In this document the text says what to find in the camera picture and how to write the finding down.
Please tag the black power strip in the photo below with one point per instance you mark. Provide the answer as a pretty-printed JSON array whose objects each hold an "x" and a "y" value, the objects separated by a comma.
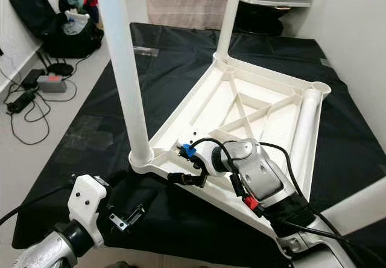
[{"x": 21, "y": 102}]

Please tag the clear plastic wrap bundle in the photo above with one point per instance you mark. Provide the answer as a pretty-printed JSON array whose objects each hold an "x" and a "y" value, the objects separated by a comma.
[{"x": 78, "y": 22}]

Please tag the clear tape strip patch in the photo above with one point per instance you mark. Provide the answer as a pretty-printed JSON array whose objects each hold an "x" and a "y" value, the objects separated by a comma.
[{"x": 146, "y": 51}]

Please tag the grey robot left foot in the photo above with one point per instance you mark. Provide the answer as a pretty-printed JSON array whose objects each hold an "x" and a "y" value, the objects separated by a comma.
[{"x": 119, "y": 265}]

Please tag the beige cloth cover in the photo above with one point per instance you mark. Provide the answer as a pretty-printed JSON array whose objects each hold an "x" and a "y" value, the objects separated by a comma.
[{"x": 184, "y": 8}]

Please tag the white plastic table top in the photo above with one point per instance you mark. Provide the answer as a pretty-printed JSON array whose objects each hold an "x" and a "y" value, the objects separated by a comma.
[{"x": 229, "y": 105}]

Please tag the red cloth item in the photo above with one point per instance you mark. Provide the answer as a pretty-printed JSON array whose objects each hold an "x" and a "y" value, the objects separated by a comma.
[{"x": 90, "y": 0}]

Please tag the grey box red label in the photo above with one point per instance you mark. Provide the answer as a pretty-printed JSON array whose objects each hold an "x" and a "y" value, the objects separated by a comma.
[{"x": 52, "y": 84}]

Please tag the black open duffel bag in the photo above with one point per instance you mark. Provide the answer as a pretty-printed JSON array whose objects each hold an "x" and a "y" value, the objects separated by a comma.
[{"x": 72, "y": 47}]

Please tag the clear tape small patch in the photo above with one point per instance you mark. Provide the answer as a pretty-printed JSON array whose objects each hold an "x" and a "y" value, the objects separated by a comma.
[{"x": 326, "y": 63}]

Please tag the black power adapter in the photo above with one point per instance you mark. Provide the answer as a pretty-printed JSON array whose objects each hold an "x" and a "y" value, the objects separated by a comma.
[{"x": 33, "y": 78}]

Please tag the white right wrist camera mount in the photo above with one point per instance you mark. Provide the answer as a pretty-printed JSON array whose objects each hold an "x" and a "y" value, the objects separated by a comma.
[{"x": 216, "y": 162}]

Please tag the black round tub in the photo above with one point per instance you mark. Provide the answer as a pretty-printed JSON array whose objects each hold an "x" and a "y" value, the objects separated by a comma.
[{"x": 262, "y": 20}]

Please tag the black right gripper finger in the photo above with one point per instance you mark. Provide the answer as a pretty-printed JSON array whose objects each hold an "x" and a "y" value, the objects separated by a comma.
[
  {"x": 187, "y": 179},
  {"x": 184, "y": 148}
]

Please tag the black table cloth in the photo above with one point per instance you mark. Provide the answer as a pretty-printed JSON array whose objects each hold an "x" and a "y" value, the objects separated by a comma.
[{"x": 96, "y": 177}]

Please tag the clear tape cross patch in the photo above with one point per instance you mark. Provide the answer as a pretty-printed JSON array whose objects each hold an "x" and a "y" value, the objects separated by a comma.
[{"x": 89, "y": 134}]

